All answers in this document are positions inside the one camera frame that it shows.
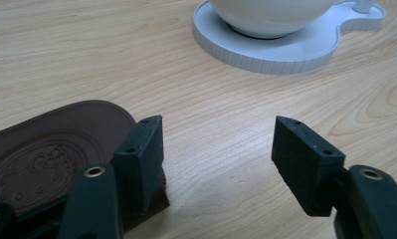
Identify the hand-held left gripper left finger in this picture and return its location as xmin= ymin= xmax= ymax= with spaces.
xmin=111 ymin=115 xmax=167 ymax=218

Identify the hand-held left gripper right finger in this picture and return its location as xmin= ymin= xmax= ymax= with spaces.
xmin=271 ymin=115 xmax=347 ymax=218

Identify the brown embossed leather coaster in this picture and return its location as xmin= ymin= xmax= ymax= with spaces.
xmin=0 ymin=99 xmax=171 ymax=233

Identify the white ribbed tray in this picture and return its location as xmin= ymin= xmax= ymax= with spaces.
xmin=191 ymin=0 xmax=388 ymax=76

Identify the white bowl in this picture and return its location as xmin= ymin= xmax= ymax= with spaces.
xmin=208 ymin=0 xmax=348 ymax=40

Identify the white small cup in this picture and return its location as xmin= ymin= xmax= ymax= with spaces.
xmin=353 ymin=0 xmax=378 ymax=14

